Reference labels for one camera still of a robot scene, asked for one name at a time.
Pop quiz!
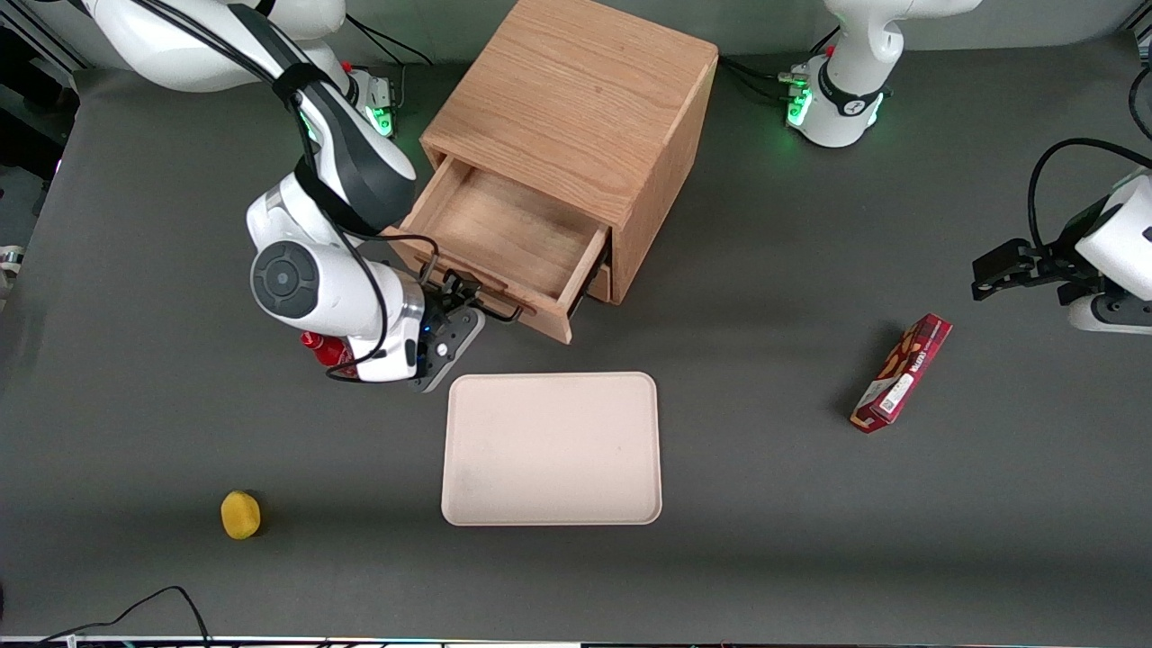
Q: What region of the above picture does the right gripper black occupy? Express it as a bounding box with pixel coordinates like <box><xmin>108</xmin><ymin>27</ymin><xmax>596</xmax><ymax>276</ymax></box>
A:
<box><xmin>418</xmin><ymin>270</ymin><xmax>489</xmax><ymax>348</ymax></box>

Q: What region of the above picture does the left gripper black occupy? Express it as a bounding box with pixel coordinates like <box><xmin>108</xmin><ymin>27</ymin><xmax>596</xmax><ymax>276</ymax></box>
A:
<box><xmin>971</xmin><ymin>200</ymin><xmax>1121</xmax><ymax>307</ymax></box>

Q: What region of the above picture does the wooden drawer with black handle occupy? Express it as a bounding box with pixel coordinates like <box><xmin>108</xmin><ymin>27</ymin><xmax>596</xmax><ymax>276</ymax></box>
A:
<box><xmin>382</xmin><ymin>153</ymin><xmax>613</xmax><ymax>346</ymax></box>

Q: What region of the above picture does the wooden drawer cabinet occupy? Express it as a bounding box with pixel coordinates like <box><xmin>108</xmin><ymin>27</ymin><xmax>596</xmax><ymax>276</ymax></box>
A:
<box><xmin>419</xmin><ymin>0</ymin><xmax>720</xmax><ymax>305</ymax></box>

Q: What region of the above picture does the red bottle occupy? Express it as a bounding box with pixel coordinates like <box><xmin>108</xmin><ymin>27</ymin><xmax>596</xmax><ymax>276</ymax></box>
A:
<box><xmin>300</xmin><ymin>330</ymin><xmax>359</xmax><ymax>379</ymax></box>

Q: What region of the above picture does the red tartan cookie box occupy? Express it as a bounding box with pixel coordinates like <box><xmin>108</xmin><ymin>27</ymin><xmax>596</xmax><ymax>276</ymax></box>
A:
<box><xmin>850</xmin><ymin>312</ymin><xmax>954</xmax><ymax>435</ymax></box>

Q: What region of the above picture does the cream rectangular plastic tray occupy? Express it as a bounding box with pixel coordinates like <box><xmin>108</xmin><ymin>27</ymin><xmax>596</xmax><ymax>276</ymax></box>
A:
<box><xmin>441</xmin><ymin>372</ymin><xmax>663</xmax><ymax>527</ymax></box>

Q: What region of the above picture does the yellow round toy fruit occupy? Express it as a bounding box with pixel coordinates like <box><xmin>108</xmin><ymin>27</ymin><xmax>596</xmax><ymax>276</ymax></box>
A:
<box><xmin>220</xmin><ymin>490</ymin><xmax>263</xmax><ymax>541</ymax></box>

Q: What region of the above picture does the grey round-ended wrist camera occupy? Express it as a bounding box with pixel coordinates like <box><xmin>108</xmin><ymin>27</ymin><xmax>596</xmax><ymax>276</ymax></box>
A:
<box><xmin>409</xmin><ymin>309</ymin><xmax>487</xmax><ymax>393</ymax></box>

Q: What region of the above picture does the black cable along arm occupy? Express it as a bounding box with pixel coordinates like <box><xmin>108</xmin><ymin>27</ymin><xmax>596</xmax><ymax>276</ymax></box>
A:
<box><xmin>135</xmin><ymin>0</ymin><xmax>442</xmax><ymax>383</ymax></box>

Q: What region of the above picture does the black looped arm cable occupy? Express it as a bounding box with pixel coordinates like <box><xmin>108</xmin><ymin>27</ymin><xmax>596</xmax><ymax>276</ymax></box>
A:
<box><xmin>1027</xmin><ymin>137</ymin><xmax>1152</xmax><ymax>253</ymax></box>

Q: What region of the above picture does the black cable at table side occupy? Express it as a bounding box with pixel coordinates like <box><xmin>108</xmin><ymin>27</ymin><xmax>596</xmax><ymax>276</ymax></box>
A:
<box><xmin>1129</xmin><ymin>63</ymin><xmax>1152</xmax><ymax>143</ymax></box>

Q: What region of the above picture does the black base cable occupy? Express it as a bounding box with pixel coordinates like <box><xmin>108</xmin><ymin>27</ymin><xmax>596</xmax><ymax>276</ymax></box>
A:
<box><xmin>718</xmin><ymin>54</ymin><xmax>806</xmax><ymax>104</ymax></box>
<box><xmin>345</xmin><ymin>13</ymin><xmax>435</xmax><ymax>68</ymax></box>

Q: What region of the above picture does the black cable on table edge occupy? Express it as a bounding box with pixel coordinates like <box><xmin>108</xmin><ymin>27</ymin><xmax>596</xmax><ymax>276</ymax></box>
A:
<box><xmin>36</xmin><ymin>586</ymin><xmax>212</xmax><ymax>648</ymax></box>

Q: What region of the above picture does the aluminium frame rail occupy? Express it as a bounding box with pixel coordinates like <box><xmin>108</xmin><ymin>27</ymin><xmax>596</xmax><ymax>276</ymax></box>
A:
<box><xmin>0</xmin><ymin>0</ymin><xmax>91</xmax><ymax>77</ymax></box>

